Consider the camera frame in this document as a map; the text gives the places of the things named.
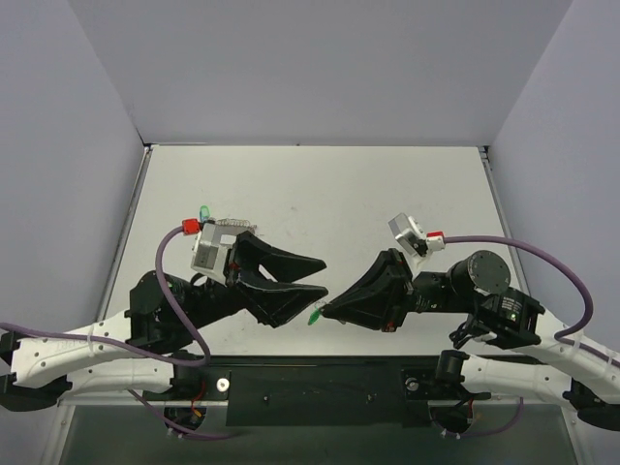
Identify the aluminium frame rail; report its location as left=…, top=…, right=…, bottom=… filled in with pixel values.
left=56, top=390, right=143, bottom=408

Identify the green blue key tag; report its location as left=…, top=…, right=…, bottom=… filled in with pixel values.
left=199, top=205, right=210, bottom=221

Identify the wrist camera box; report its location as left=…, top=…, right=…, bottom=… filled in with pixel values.
left=388, top=213, right=446, bottom=276
left=190, top=222, right=239, bottom=285

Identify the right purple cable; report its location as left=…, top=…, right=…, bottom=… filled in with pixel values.
left=425, top=231, right=620, bottom=364

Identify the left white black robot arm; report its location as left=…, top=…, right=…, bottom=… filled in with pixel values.
left=1, top=220, right=327, bottom=412

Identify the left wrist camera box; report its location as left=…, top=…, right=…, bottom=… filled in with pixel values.
left=190, top=222, right=239, bottom=285

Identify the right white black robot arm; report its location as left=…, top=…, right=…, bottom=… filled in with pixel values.
left=320, top=249, right=619, bottom=431

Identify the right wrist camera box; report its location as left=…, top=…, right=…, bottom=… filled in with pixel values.
left=388, top=213, right=446, bottom=276

